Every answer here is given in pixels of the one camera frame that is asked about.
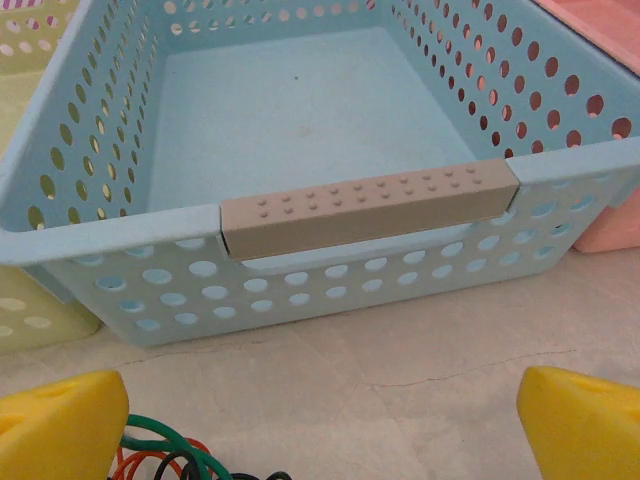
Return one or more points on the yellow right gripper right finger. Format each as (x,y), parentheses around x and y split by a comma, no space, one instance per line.
(585,430)

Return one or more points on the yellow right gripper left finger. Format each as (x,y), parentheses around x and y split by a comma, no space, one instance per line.
(60,430)

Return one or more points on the pale yellow perforated plastic basket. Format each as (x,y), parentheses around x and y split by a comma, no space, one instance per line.
(30,320)

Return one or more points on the light blue perforated plastic basket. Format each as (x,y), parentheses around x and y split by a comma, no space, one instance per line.
(300,115)

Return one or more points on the pink perforated plastic basket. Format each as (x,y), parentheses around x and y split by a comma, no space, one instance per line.
(610,30)

